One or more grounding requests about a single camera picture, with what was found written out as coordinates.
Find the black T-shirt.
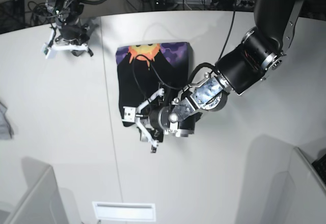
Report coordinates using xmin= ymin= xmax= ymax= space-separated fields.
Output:
xmin=115 ymin=42 xmax=201 ymax=137

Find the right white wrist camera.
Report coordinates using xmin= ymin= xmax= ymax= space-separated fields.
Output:
xmin=41 ymin=24 xmax=89 ymax=59

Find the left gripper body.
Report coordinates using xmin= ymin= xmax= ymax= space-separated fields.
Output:
xmin=142 ymin=99 xmax=171 ymax=137

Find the black keyboard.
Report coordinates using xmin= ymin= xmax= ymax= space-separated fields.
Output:
xmin=312 ymin=155 xmax=326 ymax=184

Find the left white partition panel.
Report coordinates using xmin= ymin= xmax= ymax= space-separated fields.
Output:
xmin=1 ymin=164 xmax=69 ymax=223

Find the white partition panel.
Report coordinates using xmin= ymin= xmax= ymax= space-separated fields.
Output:
xmin=1 ymin=164 xmax=69 ymax=223
xmin=261 ymin=147 xmax=325 ymax=223

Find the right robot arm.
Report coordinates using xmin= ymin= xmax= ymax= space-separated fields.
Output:
xmin=29 ymin=0 xmax=107 ymax=59

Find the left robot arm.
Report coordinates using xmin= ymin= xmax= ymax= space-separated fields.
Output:
xmin=137 ymin=0 xmax=304 ymax=152

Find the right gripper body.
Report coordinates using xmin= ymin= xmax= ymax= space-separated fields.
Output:
xmin=55 ymin=18 xmax=90 ymax=46

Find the right white partition panel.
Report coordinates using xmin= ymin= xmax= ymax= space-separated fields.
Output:
xmin=261 ymin=147 xmax=325 ymax=223

